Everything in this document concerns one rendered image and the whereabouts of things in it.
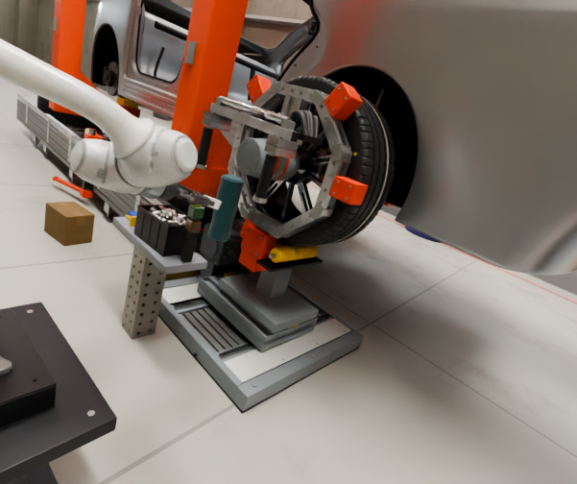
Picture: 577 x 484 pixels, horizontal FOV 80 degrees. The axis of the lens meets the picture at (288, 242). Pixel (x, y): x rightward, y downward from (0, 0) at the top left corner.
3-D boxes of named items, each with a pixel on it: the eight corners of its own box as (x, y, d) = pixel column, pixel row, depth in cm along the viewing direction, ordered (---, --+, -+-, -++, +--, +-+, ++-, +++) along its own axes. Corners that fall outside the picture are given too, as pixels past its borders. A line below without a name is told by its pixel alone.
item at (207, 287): (312, 331, 172) (319, 315, 169) (260, 353, 145) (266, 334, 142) (250, 281, 201) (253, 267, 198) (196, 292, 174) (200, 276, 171)
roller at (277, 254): (319, 258, 154) (323, 247, 152) (273, 266, 132) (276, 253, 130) (309, 253, 158) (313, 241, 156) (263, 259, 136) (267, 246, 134)
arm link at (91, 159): (122, 199, 88) (156, 195, 82) (58, 181, 75) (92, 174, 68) (128, 158, 90) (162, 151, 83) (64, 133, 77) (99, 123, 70)
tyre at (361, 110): (397, 71, 130) (271, 108, 173) (366, 48, 112) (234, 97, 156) (396, 247, 134) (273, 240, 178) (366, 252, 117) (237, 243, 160)
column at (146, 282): (154, 333, 150) (171, 246, 137) (131, 339, 143) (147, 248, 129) (144, 320, 156) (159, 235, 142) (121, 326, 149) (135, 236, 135)
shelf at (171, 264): (206, 269, 128) (207, 261, 127) (163, 275, 115) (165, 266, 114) (152, 222, 153) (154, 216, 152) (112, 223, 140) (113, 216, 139)
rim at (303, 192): (377, 97, 135) (282, 122, 169) (346, 80, 118) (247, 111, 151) (377, 227, 139) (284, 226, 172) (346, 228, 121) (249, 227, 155)
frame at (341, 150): (317, 256, 128) (371, 105, 110) (306, 258, 123) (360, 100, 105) (229, 203, 159) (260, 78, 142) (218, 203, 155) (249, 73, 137)
